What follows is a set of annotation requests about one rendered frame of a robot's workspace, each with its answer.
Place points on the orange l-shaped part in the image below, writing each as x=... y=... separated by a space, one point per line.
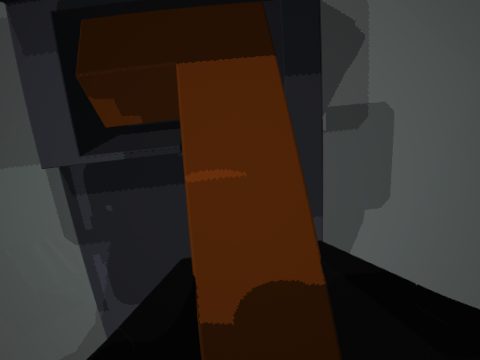
x=260 y=288

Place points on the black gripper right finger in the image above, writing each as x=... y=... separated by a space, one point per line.
x=381 y=316

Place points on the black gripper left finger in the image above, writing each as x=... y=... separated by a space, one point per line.
x=163 y=327

